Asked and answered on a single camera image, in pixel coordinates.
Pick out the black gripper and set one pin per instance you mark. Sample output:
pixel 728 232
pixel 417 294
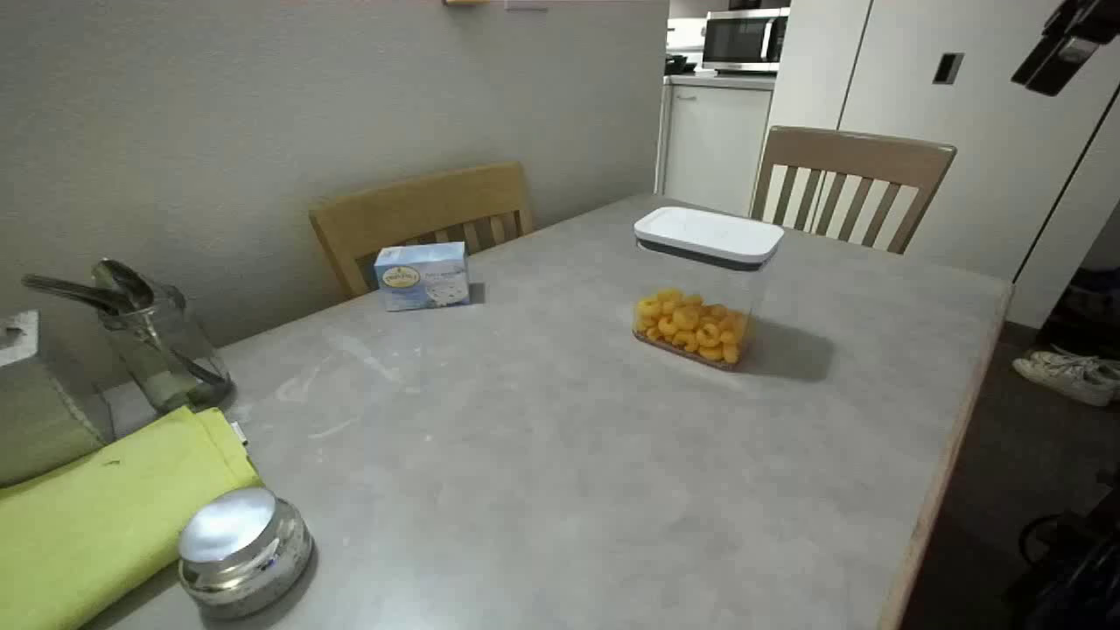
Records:
pixel 1090 14

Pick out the white container lid with knob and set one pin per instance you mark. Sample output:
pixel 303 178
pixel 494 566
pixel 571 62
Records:
pixel 709 232

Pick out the wooden chair with slatted backrest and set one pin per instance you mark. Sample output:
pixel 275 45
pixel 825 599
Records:
pixel 858 150

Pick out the microwave oven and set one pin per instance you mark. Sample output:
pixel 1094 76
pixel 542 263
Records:
pixel 745 41

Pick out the white shoe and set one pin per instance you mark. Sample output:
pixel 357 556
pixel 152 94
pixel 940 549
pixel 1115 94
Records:
pixel 1069 374

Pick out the clear plastic storage container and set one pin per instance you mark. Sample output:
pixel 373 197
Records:
pixel 700 281

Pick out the orange snack pieces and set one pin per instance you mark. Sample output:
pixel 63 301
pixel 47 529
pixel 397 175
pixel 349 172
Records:
pixel 692 330

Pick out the black equipment beside table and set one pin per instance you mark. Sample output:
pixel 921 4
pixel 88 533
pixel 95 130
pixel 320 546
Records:
pixel 1081 571

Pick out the wooden chair with low backrest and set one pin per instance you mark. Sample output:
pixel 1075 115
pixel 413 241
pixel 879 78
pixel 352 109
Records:
pixel 408 211

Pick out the light blue cardboard box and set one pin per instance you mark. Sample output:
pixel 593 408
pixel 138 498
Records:
pixel 420 273

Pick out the glass utensil jar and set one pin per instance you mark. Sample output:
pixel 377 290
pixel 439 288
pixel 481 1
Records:
pixel 166 351

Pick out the round silver tin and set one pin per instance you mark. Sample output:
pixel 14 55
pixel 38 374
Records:
pixel 243 546

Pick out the metal spoon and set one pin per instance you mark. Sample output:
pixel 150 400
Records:
pixel 124 281

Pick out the yellow-green cloth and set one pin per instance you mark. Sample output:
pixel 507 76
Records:
pixel 91 511

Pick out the grey box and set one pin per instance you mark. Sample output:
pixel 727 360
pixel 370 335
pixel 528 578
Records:
pixel 38 421

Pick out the black wall switch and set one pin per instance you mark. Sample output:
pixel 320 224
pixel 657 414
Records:
pixel 945 66

